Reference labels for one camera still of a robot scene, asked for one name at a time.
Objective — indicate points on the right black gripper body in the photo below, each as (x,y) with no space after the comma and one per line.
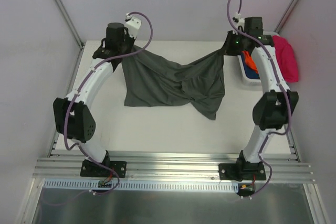
(229,44)

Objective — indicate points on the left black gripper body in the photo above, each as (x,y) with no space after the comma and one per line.
(128,43)

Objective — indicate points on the grey t shirt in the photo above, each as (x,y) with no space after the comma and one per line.
(152,80)

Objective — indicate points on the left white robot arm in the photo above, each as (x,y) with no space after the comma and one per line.
(73,118)

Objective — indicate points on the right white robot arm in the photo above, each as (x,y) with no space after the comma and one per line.
(273,110)

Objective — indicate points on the orange t shirt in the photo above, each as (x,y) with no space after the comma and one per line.
(249,61)

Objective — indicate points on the blue t shirt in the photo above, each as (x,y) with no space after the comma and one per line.
(251,73)

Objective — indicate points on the white plastic laundry basket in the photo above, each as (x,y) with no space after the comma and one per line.
(256,59)

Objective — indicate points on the pink t shirt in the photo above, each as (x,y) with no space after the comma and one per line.
(285,56)

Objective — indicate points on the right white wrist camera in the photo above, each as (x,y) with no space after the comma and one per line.
(238,21)

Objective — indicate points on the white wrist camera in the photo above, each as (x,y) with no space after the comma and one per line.
(238,21)
(133,25)

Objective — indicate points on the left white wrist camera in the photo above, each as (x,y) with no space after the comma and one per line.
(133,25)

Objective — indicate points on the left aluminium corner post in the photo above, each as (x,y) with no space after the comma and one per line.
(66,17)

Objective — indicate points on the aluminium corner post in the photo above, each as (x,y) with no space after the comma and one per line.
(285,16)
(66,17)

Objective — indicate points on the right aluminium corner post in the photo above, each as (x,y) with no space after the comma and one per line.
(285,16)

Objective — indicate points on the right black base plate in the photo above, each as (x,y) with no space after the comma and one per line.
(249,171)

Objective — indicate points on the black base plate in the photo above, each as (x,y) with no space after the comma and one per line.
(249,171)
(90,169)

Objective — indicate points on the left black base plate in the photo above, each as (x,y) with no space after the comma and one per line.
(90,169)

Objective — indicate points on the aluminium mounting rail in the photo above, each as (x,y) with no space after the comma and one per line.
(187,167)

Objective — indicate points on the white slotted cable duct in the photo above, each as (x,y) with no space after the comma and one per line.
(138,185)

